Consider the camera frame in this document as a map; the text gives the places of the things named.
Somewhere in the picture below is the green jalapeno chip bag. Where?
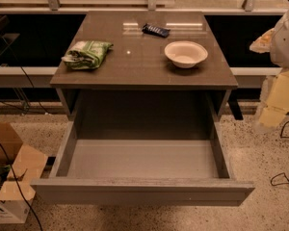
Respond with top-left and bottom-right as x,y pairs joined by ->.
62,40 -> 113,69

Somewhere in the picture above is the dark blue snack bar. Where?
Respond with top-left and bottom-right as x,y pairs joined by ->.
142,24 -> 170,39

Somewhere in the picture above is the open grey top drawer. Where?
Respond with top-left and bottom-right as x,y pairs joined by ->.
30,90 -> 256,207

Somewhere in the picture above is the black cable at left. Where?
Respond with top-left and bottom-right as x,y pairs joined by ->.
0,36 -> 52,231

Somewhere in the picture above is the white paper bowl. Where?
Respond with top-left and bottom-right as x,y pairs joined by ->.
164,41 -> 208,68

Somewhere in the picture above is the open cardboard box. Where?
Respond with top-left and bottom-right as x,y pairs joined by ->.
0,123 -> 47,224

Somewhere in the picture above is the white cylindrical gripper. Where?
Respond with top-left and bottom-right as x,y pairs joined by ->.
250,10 -> 289,128

